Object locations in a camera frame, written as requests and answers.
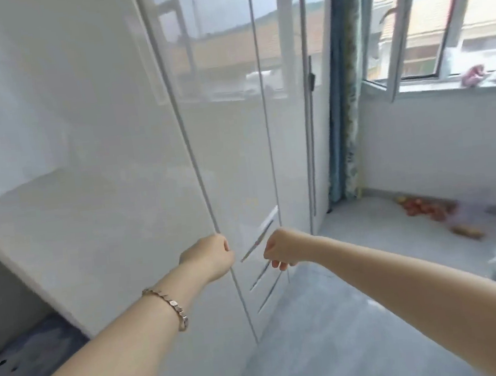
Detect person's right hand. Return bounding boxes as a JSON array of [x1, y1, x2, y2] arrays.
[[260, 224, 324, 274]]

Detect person's left hand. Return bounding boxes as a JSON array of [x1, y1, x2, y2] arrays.
[[176, 232, 238, 288]]

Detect white glossy wardrobe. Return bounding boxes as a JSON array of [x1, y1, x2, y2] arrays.
[[0, 0, 371, 376]]

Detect person's right forearm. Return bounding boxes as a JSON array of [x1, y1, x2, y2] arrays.
[[312, 218, 496, 376]]

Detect person's left forearm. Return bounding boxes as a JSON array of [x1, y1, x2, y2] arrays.
[[0, 259, 223, 376]]

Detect orange slippers on floor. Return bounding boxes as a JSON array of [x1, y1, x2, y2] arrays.
[[395, 188, 485, 247]]

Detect blue floral curtain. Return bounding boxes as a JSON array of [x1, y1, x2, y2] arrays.
[[309, 0, 385, 205]]

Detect white framed window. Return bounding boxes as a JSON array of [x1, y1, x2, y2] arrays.
[[354, 0, 496, 105]]

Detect clear plastic bag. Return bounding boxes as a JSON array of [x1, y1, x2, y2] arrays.
[[437, 44, 467, 78]]

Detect pink fabric bundle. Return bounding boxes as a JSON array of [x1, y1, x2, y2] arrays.
[[459, 63, 488, 89]]

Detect silver link bracelet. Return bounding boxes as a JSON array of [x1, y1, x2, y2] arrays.
[[142, 285, 191, 335]]

